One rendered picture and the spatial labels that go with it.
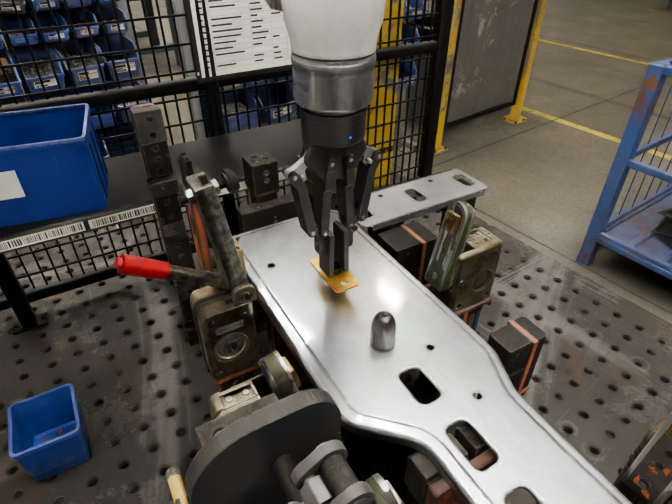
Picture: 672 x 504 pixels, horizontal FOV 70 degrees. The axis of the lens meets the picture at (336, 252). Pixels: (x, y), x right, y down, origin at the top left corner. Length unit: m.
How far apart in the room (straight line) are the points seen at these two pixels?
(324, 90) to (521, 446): 0.42
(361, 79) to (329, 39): 0.05
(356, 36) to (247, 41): 0.62
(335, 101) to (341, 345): 0.30
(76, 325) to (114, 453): 0.36
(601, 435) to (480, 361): 0.42
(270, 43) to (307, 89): 0.60
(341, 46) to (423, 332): 0.36
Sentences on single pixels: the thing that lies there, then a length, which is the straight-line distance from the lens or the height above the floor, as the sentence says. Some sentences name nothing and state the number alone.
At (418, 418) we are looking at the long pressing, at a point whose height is 1.00.
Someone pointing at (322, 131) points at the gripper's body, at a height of 1.25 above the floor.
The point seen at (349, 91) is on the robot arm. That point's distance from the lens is 0.52.
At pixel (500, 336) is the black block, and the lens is 0.68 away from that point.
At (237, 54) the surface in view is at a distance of 1.10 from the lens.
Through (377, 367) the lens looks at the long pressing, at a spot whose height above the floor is 1.00.
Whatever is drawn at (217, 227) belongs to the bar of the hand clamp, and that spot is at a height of 1.16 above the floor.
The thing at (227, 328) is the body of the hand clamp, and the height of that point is 1.02.
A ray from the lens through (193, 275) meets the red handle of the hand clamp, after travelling 0.59.
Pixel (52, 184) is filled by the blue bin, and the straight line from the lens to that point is 0.89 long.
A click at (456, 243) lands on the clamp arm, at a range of 0.70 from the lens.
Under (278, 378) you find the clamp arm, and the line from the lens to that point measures 0.46.
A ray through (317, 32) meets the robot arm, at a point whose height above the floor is 1.35.
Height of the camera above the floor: 1.46
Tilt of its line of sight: 36 degrees down
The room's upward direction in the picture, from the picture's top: straight up
